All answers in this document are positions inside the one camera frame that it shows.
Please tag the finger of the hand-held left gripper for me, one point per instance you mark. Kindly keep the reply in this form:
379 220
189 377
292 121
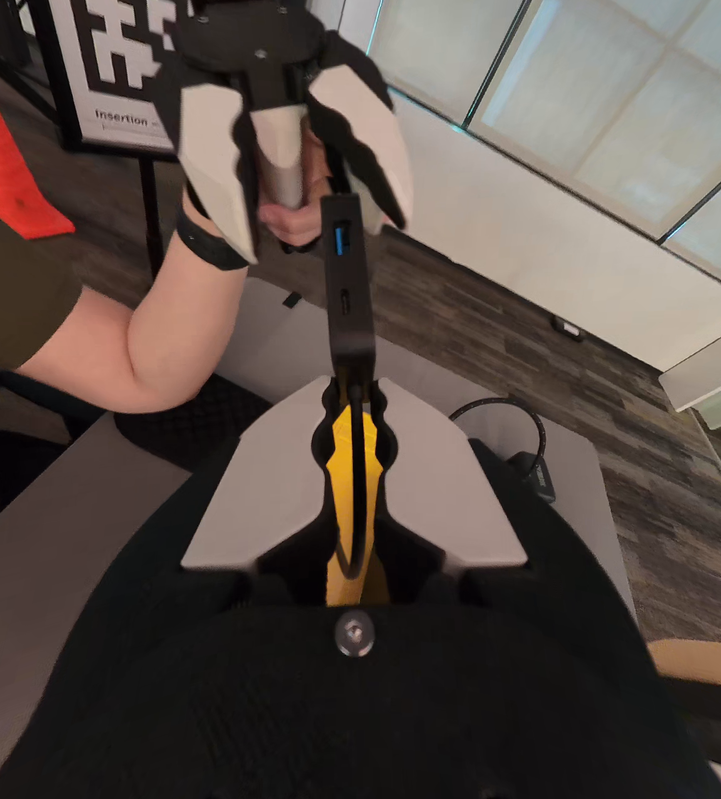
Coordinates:
373 137
210 162

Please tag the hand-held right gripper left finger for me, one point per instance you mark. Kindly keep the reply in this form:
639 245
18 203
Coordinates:
260 493

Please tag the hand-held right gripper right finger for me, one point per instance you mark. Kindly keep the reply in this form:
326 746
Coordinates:
447 493

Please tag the yellow plastic bin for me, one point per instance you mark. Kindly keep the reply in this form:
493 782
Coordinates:
340 487

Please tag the person's left forearm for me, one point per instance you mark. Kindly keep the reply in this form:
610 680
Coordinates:
148 337

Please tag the person's left hand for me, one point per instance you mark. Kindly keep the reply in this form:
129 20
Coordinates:
288 225

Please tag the black wristband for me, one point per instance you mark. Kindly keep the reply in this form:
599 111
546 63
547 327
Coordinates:
210 249

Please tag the black mesh pad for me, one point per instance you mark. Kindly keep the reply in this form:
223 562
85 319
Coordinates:
179 437

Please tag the black white marker sign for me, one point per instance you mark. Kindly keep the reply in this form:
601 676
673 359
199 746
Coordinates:
117 118

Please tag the small black floor box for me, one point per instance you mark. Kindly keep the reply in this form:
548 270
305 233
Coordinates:
567 329

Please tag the frosted glass window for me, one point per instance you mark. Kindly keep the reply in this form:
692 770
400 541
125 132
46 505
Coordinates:
585 93

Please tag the person's olive shirt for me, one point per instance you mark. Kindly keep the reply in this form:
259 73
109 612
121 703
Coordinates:
4 281

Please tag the tan flat board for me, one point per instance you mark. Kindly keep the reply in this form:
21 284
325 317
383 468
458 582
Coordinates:
710 665

